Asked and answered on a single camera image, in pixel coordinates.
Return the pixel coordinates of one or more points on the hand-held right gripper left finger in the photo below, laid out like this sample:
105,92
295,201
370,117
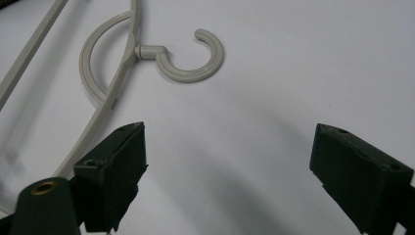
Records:
111,176

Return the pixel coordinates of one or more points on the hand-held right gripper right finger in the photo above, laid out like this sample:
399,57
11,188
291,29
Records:
355,176

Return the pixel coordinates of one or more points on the grey plastic clothes hanger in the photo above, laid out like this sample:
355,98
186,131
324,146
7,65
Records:
192,75

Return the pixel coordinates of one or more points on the white table mat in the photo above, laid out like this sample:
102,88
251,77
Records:
277,81

